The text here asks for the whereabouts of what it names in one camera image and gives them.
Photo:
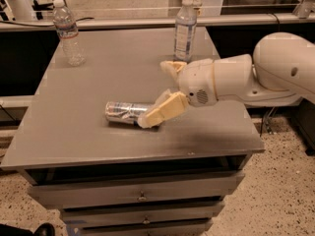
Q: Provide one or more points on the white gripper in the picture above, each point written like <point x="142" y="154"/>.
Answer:
<point x="196" y="83"/>

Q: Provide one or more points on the silver redbull can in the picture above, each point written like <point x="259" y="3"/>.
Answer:
<point x="124" y="112"/>

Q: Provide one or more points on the grey metal rail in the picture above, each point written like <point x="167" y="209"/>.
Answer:
<point x="122" y="24"/>

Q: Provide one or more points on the black shoe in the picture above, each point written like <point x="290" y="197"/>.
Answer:
<point x="45" y="229"/>

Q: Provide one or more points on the white pipe top left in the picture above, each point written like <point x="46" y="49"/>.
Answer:
<point x="22" y="10"/>

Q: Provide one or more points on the clear water bottle left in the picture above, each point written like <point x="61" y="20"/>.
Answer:
<point x="68" y="33"/>

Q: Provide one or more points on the labelled water bottle right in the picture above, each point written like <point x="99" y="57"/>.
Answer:
<point x="185" y="25"/>

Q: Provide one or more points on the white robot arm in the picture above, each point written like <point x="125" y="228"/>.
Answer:
<point x="279" y="72"/>

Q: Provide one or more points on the grey drawer cabinet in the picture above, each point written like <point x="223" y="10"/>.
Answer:
<point x="110" y="179"/>

